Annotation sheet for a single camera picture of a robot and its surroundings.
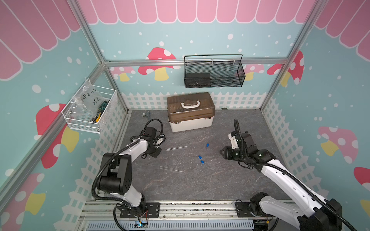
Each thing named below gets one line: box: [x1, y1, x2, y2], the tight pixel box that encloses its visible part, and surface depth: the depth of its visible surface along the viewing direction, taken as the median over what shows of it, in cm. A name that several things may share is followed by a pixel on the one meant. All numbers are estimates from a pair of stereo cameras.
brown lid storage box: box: [166, 92, 216, 133], surface depth 98 cm
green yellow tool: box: [90, 100, 108, 123], surface depth 74 cm
